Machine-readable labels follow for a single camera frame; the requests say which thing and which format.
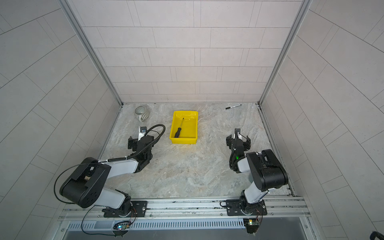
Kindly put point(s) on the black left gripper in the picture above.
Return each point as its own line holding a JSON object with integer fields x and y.
{"x": 132, "y": 142}

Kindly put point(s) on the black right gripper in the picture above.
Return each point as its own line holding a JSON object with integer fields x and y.
{"x": 230, "y": 141}

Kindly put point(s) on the black handled screwdriver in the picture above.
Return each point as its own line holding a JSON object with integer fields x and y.
{"x": 177, "y": 134}

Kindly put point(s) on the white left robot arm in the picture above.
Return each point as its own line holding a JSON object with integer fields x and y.
{"x": 85, "y": 187}

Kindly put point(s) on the yellow plastic bin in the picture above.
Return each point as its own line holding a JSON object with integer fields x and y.
{"x": 189, "y": 133}

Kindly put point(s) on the black marker pen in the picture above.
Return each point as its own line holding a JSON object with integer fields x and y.
{"x": 231, "y": 107}

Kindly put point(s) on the striped ceramic mug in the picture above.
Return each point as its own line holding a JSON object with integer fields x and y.
{"x": 141, "y": 113}

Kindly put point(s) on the left green circuit board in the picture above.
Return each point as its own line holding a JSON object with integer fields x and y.
{"x": 122, "y": 226}

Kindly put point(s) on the green circuit board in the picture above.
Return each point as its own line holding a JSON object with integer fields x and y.
{"x": 122, "y": 226}
{"x": 251, "y": 225}

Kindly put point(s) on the right green circuit board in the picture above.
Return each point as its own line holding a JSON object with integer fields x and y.
{"x": 251, "y": 225}

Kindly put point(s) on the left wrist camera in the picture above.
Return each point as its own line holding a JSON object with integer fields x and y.
{"x": 142, "y": 132}

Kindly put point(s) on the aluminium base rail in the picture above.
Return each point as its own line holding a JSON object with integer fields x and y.
{"x": 196, "y": 208}

